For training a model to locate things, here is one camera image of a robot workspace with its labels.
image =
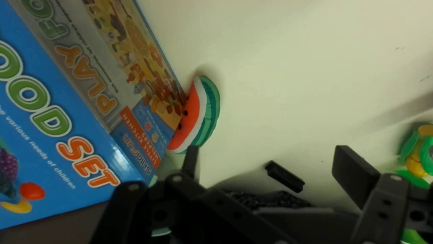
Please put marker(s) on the green yellow toy vegetable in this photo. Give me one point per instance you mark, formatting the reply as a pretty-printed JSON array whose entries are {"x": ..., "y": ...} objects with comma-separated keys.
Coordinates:
[{"x": 416, "y": 154}]

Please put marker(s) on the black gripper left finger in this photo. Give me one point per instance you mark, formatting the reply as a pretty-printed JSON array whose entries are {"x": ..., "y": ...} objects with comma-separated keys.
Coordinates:
[{"x": 191, "y": 161}]

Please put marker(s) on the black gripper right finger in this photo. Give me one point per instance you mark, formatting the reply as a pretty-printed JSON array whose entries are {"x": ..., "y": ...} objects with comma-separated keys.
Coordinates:
[{"x": 353, "y": 173}]

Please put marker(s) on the blue play food set box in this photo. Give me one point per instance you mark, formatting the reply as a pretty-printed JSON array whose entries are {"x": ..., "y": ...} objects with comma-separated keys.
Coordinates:
[{"x": 87, "y": 101}]

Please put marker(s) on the plush watermelon slice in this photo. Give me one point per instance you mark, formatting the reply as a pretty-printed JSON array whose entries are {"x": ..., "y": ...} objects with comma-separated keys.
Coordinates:
[{"x": 199, "y": 116}]

